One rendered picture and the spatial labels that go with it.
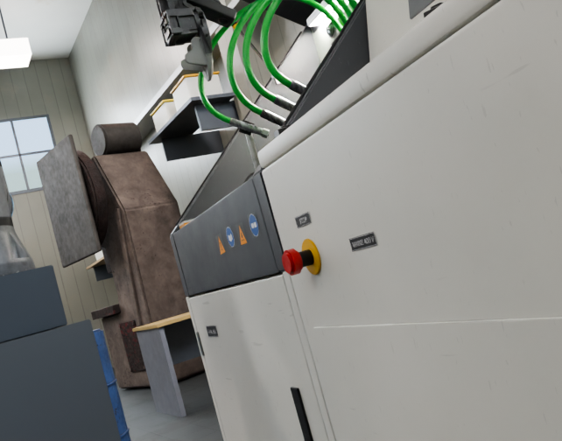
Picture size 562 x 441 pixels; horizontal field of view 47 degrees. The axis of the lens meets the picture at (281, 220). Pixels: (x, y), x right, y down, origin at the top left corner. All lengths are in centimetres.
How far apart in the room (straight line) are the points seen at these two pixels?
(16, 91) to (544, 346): 1096
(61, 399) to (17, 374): 8
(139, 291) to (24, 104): 555
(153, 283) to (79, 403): 535
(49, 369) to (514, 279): 72
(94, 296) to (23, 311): 966
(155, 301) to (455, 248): 583
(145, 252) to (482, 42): 594
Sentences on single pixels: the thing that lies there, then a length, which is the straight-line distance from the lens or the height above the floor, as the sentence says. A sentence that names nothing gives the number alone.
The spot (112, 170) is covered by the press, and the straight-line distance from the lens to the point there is 671.
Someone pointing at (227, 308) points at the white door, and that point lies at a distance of 135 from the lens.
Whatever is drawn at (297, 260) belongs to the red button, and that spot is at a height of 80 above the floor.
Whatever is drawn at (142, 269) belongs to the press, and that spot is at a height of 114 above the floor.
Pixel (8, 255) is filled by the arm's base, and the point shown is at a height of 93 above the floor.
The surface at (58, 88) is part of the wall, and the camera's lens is 1145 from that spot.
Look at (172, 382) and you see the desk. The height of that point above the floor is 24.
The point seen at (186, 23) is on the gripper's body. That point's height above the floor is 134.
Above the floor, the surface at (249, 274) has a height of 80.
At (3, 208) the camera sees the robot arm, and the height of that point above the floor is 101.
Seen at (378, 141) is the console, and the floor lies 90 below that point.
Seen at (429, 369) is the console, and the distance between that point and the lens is 73.
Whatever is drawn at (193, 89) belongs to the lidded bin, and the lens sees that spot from 554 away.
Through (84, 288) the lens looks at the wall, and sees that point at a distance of 1074.
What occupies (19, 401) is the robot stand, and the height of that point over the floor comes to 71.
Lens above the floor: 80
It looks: 4 degrees up
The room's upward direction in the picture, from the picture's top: 16 degrees counter-clockwise
